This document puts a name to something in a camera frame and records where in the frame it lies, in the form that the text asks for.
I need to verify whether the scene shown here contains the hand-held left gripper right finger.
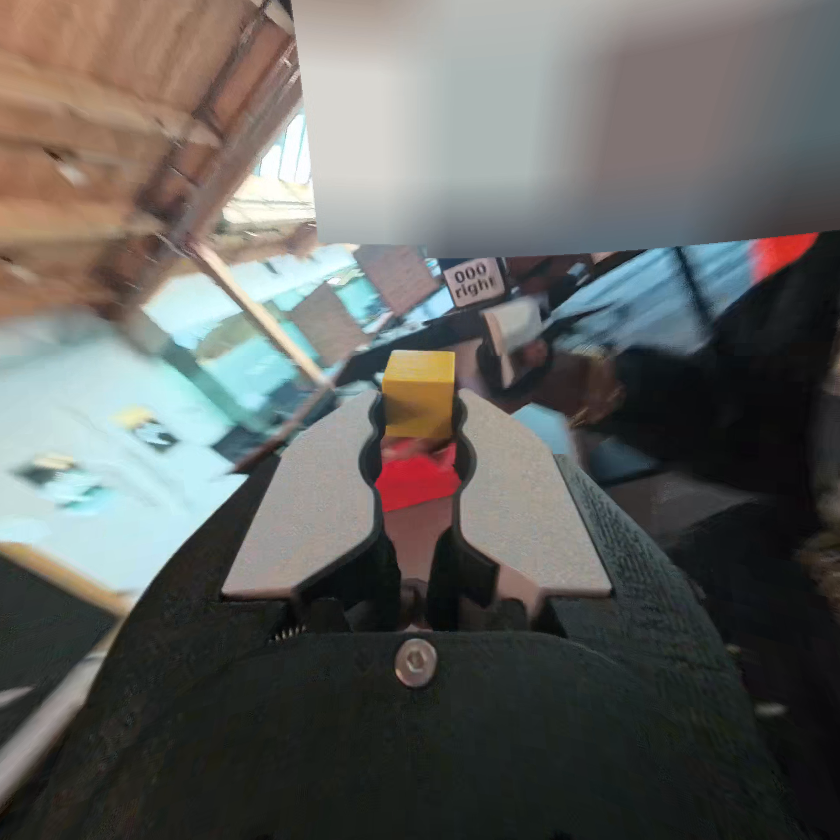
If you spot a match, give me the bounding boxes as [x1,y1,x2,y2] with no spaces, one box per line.
[453,388,614,621]

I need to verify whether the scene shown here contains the brown-edged office desk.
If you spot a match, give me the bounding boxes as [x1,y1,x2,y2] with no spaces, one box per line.
[230,387,339,473]

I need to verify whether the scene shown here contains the black printed sweatshirt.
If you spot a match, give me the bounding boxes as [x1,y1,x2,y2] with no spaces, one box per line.
[656,459,840,840]

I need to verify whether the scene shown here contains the whiteboard on black stand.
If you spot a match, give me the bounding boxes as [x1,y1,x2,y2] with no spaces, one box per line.
[354,246,441,315]
[289,285,368,365]

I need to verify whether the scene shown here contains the person's right hand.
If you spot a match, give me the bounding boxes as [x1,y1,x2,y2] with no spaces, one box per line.
[517,340,624,429]

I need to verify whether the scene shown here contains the yellow wooden block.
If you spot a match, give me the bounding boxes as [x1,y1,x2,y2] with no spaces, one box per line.
[382,350,458,440]

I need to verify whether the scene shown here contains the wooden support post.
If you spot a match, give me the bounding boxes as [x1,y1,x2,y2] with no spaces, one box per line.
[190,246,332,388]

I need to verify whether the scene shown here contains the orange traffic cone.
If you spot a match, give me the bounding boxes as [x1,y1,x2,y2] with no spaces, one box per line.
[751,233,821,266]

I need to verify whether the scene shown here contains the red plastic bin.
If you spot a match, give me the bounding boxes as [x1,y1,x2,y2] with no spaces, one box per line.
[374,441,460,514]

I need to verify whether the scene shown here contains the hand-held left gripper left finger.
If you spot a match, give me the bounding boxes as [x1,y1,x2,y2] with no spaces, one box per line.
[222,390,385,601]

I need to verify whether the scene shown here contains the wall logo window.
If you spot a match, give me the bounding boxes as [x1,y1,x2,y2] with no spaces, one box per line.
[115,407,179,454]
[13,453,106,509]

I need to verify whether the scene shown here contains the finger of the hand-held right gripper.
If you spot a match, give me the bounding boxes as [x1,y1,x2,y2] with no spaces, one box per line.
[482,297,547,388]

